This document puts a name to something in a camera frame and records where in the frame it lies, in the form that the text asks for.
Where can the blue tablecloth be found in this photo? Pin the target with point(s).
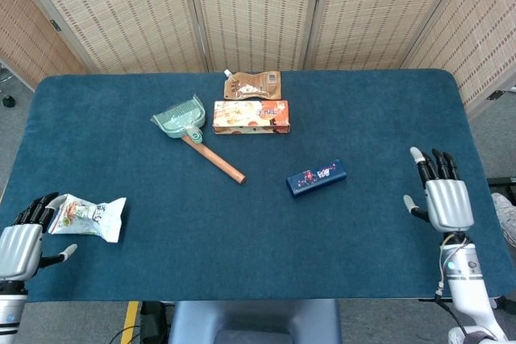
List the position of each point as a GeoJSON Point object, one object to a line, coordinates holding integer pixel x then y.
{"type": "Point", "coordinates": [201, 219]}

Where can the blue glasses case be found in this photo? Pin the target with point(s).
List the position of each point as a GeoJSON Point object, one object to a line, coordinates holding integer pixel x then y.
{"type": "Point", "coordinates": [316, 179]}

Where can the black caster stool base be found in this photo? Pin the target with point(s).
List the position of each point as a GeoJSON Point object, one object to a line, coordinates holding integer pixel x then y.
{"type": "Point", "coordinates": [9, 100]}

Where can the orange snack box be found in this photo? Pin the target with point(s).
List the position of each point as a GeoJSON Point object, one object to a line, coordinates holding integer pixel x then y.
{"type": "Point", "coordinates": [250, 116]}

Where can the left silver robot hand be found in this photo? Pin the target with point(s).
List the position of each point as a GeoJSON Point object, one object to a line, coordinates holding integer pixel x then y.
{"type": "Point", "coordinates": [18, 247]}

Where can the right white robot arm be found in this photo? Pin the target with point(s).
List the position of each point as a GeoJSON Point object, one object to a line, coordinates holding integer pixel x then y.
{"type": "Point", "coordinates": [467, 291]}

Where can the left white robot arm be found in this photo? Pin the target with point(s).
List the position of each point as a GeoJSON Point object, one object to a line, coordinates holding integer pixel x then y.
{"type": "Point", "coordinates": [10, 312]}

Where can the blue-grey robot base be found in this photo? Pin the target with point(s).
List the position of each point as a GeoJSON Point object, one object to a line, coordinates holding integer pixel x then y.
{"type": "Point", "coordinates": [254, 320]}

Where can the black equipment base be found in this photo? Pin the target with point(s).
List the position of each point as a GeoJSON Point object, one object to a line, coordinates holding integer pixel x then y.
{"type": "Point", "coordinates": [502, 182]}

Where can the grey sneaker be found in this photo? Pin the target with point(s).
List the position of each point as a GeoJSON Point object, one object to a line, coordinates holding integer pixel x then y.
{"type": "Point", "coordinates": [506, 215]}

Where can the brown spout pouch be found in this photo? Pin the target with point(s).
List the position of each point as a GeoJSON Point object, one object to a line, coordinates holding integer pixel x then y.
{"type": "Point", "coordinates": [252, 86]}

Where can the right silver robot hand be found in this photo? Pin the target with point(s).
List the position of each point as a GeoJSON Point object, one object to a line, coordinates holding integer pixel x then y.
{"type": "Point", "coordinates": [447, 205]}

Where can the mint green dustpan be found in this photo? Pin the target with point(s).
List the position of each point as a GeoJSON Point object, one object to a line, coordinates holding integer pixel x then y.
{"type": "Point", "coordinates": [179, 120]}

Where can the woven folding screen panel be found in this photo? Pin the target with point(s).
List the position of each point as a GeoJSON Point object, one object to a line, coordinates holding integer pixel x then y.
{"type": "Point", "coordinates": [483, 38]}
{"type": "Point", "coordinates": [24, 38]}
{"type": "Point", "coordinates": [371, 9]}
{"type": "Point", "coordinates": [121, 9]}
{"type": "Point", "coordinates": [258, 9]}

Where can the white snack bag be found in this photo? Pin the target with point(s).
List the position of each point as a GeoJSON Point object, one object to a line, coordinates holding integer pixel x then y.
{"type": "Point", "coordinates": [88, 219]}

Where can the black screen foot bracket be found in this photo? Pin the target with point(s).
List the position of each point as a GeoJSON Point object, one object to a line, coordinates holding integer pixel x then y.
{"type": "Point", "coordinates": [496, 94]}

